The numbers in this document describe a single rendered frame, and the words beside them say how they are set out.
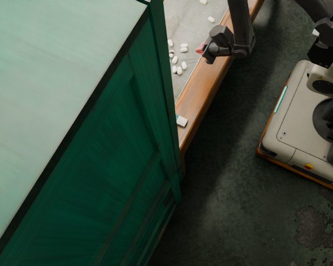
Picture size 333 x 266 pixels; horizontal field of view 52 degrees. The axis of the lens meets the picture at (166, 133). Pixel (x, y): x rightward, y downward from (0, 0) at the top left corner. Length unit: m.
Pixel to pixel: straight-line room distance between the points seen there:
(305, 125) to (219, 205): 0.68
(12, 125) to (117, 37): 0.15
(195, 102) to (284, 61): 1.17
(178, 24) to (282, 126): 0.81
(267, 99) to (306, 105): 0.35
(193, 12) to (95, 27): 1.34
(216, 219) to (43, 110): 1.81
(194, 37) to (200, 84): 0.26
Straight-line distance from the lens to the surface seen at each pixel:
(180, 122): 1.42
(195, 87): 1.51
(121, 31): 0.42
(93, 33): 0.42
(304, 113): 2.08
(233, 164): 2.20
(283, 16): 2.73
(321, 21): 1.11
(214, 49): 1.38
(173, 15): 1.74
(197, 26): 1.70
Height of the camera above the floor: 2.12
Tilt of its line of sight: 71 degrees down
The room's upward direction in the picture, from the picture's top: 12 degrees counter-clockwise
